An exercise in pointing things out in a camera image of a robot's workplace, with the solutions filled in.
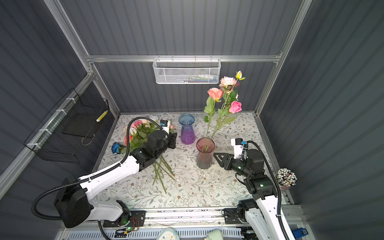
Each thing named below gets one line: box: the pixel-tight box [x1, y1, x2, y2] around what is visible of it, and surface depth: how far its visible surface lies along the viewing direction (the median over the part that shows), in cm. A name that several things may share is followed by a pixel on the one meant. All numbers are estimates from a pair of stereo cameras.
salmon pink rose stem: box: [203, 87, 224, 151], surface depth 72 cm
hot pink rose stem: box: [210, 100, 242, 145], surface depth 67 cm
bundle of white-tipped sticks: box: [275, 168, 298, 188], surface depth 70 cm
